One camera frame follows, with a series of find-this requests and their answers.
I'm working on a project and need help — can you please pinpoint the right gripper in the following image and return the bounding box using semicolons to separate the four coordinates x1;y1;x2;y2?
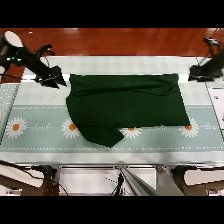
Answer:
187;65;216;83

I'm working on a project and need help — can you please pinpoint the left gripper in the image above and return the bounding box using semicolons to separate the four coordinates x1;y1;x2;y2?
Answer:
34;65;68;90

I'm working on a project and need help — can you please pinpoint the dark green T-shirt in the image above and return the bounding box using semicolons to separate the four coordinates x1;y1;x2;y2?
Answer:
65;73;191;149

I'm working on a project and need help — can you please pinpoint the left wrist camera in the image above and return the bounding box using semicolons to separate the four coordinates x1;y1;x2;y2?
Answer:
33;43;56;68

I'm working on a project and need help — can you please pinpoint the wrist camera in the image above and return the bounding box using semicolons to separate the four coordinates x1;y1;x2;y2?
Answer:
202;37;224;58
33;43;56;68

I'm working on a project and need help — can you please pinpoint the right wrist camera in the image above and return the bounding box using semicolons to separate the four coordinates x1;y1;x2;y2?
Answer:
202;37;224;58

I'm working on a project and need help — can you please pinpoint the black cable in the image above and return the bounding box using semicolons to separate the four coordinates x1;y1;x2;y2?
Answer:
105;171;126;197

